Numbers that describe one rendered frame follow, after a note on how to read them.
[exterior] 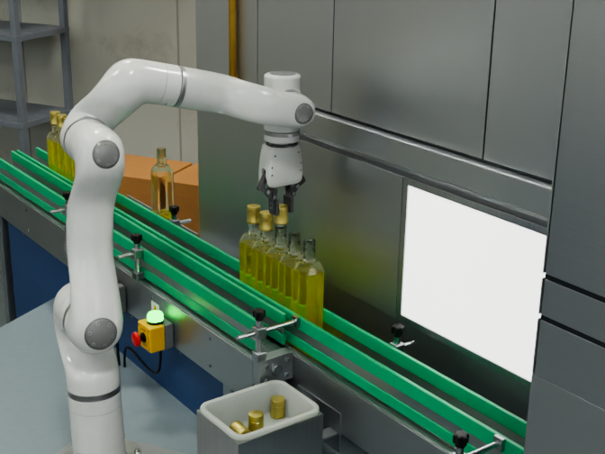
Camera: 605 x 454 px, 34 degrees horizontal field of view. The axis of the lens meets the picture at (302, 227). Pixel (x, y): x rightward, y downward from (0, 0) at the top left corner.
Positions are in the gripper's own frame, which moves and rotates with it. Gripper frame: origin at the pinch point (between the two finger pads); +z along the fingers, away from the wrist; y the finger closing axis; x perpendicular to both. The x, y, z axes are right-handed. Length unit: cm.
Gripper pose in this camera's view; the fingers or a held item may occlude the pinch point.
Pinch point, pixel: (281, 204)
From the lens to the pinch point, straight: 234.4
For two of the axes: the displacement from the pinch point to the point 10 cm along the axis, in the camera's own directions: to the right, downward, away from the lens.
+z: -0.2, 9.4, 3.3
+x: 6.0, 2.7, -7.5
